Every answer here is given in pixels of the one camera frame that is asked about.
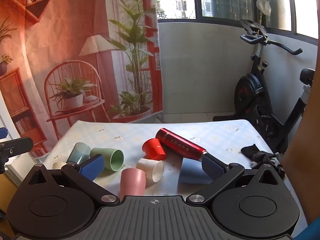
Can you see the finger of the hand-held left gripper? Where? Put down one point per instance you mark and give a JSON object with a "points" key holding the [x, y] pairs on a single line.
{"points": [[2, 133], [16, 145]]}

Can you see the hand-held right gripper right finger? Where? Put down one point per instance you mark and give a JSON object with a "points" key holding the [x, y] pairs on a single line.
{"points": [[213, 168]]}

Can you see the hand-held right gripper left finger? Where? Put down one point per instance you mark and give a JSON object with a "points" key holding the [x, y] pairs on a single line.
{"points": [[92, 167]]}

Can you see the white cup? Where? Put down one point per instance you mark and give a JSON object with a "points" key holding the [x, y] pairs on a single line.
{"points": [[147, 166]]}

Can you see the grey-blue cup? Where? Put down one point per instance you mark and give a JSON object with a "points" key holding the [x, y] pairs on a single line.
{"points": [[80, 152]]}

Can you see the green cup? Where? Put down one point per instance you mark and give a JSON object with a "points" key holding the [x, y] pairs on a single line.
{"points": [[111, 155]]}

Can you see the light blue cup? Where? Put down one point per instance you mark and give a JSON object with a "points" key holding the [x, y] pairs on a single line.
{"points": [[190, 173]]}

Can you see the small cream cup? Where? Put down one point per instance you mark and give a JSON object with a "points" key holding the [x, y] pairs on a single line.
{"points": [[58, 165]]}

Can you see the pink cup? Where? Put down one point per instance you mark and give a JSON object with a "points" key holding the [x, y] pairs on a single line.
{"points": [[132, 183]]}

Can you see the red cup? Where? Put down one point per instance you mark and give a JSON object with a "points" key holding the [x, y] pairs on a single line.
{"points": [[152, 148]]}

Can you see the white open book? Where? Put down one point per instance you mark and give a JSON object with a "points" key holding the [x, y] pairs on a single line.
{"points": [[18, 165]]}

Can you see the floral checked tablecloth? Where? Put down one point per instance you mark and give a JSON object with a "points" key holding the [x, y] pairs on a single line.
{"points": [[220, 135]]}

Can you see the red metal bottle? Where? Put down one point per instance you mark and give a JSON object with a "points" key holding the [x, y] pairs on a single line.
{"points": [[180, 142]]}

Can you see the black cloth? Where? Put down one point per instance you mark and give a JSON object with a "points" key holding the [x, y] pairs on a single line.
{"points": [[265, 158]]}

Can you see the black exercise bike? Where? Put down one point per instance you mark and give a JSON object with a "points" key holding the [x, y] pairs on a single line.
{"points": [[250, 90]]}

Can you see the brown wooden board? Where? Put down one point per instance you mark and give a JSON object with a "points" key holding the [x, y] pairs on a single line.
{"points": [[305, 142]]}

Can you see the blue cloth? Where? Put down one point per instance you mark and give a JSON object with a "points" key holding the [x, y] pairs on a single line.
{"points": [[311, 231]]}

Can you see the dark-framed window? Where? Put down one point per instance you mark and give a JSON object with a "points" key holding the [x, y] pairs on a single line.
{"points": [[225, 0]]}

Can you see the grey metal frame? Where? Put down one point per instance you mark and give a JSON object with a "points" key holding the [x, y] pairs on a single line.
{"points": [[157, 116]]}

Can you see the printed wall tapestry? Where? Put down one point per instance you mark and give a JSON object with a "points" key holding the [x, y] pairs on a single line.
{"points": [[75, 30]]}

